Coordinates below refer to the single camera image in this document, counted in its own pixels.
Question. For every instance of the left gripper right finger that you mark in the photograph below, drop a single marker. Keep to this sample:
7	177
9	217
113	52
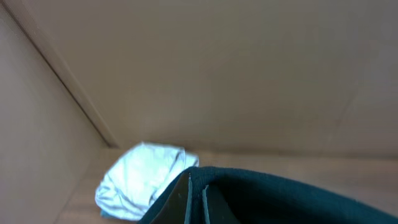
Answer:
215	207

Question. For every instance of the folded blue jeans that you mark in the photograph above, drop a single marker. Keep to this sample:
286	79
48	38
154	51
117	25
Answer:
104	214

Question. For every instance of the black t-shirt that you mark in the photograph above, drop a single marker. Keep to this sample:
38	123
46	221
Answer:
256	197

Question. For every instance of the folded beige trousers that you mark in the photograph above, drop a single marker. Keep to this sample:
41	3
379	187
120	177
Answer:
138	178

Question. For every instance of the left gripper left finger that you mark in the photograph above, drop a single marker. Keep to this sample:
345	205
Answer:
173	207

